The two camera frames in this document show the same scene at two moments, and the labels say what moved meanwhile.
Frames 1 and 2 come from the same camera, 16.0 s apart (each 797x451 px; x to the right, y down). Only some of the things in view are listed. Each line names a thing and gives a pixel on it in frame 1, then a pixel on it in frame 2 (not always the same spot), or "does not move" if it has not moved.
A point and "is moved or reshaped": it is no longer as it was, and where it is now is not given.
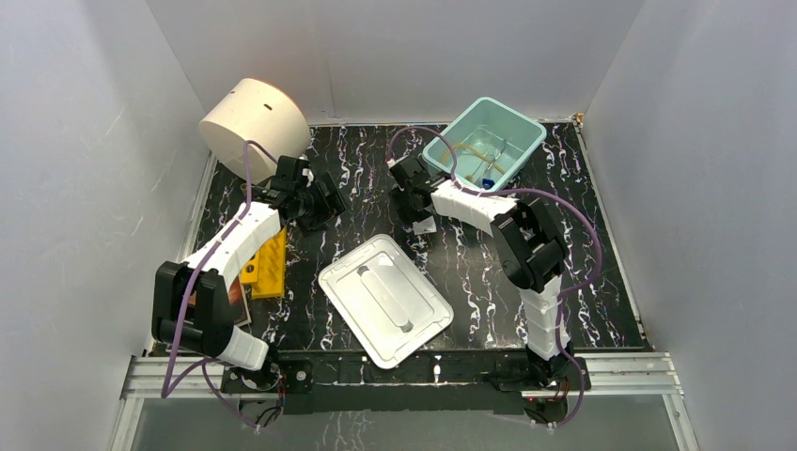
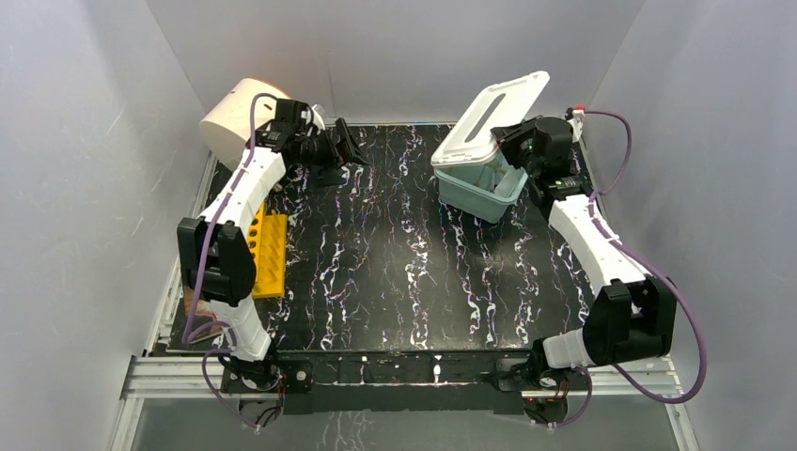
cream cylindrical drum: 259,111 does not move
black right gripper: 398,199 → 509,135
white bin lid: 386,300 → 500,108
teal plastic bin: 492,144 is moved or reshaped
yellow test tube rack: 266,270 does not move
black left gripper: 327,195 → 339,148
